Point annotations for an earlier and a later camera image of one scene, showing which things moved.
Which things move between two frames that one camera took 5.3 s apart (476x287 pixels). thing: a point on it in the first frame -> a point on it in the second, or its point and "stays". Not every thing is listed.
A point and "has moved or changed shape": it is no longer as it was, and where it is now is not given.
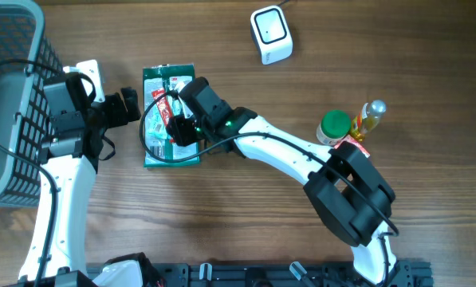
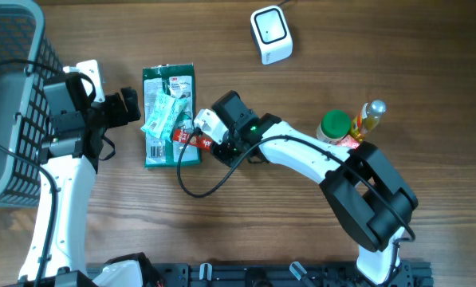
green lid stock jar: x=334 y=126 stays
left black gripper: x=118 y=115 stays
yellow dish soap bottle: x=367 y=119 stays
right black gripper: x=180 y=135 -> x=218 y=151
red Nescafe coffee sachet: x=163 y=106 has moved or changed shape
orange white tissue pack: x=350 y=139 stays
